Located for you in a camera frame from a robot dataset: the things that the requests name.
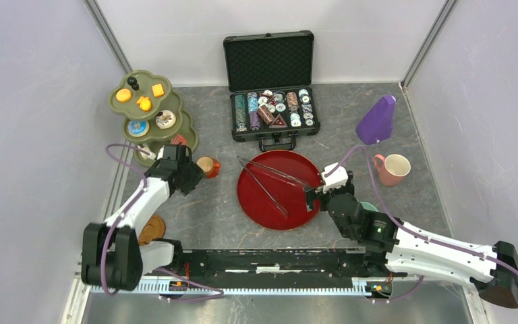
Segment white chocolate donut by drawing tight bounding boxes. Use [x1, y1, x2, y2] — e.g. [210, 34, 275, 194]
[155, 110, 177, 130]

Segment red round coaster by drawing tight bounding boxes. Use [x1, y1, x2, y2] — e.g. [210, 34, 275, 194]
[210, 158, 221, 178]

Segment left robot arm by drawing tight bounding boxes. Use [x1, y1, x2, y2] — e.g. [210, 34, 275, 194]
[80, 144, 205, 295]

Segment metal tongs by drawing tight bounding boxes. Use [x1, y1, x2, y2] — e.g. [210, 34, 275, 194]
[237, 155, 309, 218]

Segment small orange cup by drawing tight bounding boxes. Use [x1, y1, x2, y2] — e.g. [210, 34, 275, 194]
[196, 157, 212, 179]

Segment yellow rectangular biscuit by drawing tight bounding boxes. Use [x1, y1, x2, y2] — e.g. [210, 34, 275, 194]
[151, 83, 165, 98]

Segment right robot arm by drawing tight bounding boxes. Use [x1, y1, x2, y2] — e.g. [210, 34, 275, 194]
[303, 185, 518, 309]

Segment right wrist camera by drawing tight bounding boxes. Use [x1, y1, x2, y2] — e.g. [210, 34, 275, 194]
[321, 163, 349, 193]

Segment purple pitcher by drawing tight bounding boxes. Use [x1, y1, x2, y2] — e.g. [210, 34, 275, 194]
[355, 94, 397, 145]

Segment teal cup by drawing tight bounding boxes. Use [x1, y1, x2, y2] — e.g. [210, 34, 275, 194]
[360, 201, 378, 212]

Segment orange round cookie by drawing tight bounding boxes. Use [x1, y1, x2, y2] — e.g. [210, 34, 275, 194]
[115, 88, 132, 103]

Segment pink mug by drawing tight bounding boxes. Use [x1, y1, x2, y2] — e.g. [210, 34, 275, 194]
[373, 154, 411, 187]

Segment white roll cake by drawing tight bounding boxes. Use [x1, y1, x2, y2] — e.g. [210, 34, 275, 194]
[136, 144, 153, 159]

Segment blue donut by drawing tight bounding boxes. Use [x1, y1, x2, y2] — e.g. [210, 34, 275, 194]
[125, 120, 150, 138]

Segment orange fish cookie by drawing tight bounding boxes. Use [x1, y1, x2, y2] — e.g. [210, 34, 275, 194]
[136, 96, 152, 111]

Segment green three-tier dessert stand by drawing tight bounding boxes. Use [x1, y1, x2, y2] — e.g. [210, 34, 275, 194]
[108, 70, 200, 166]

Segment brown wooden coaster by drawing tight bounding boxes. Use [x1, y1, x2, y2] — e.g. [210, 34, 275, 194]
[138, 214, 166, 246]

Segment black poker chip case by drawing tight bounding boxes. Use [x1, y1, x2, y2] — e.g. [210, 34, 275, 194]
[223, 30, 320, 152]

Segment red round tray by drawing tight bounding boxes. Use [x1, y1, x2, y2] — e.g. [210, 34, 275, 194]
[237, 150, 322, 230]

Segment pink triangular cake slice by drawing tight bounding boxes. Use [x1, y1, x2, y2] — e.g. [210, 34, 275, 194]
[170, 134, 188, 145]

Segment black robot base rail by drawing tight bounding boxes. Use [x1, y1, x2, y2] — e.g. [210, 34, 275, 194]
[89, 248, 394, 305]

